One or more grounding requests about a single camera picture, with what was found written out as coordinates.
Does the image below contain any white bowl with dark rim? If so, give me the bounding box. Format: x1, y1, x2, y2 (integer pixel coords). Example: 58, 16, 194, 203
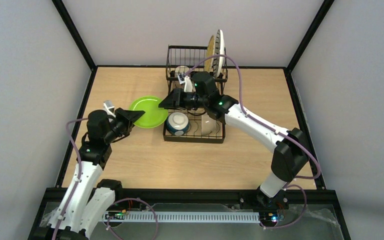
165, 112, 190, 136

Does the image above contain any seashell pattern ceramic mug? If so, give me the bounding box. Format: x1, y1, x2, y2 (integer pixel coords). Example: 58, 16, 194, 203
173, 65, 190, 88

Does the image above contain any green plastic plate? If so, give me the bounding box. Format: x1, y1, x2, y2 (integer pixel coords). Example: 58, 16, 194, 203
128, 95, 169, 129

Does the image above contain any black wire dish rack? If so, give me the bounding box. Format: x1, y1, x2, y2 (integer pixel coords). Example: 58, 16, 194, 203
162, 45, 226, 144

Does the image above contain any plain white bowl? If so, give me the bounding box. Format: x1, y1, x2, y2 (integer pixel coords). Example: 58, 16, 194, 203
201, 113, 217, 135

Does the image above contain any blue striped white plate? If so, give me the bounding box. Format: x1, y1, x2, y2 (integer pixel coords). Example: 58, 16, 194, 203
212, 29, 225, 78

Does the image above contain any round woven bamboo plate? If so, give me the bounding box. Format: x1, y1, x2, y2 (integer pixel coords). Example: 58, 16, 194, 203
203, 35, 216, 73

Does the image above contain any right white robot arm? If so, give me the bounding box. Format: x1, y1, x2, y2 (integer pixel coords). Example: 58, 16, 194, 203
158, 71, 309, 198

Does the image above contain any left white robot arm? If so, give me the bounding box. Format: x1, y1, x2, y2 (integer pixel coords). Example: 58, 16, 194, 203
31, 108, 145, 240

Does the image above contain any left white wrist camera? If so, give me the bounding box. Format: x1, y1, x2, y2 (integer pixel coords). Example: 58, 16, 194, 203
103, 100, 116, 117

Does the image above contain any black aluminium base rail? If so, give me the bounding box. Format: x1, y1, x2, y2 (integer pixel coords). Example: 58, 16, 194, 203
39, 187, 339, 212

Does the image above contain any white slotted cable duct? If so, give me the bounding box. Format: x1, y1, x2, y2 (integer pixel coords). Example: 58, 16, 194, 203
102, 211, 260, 224

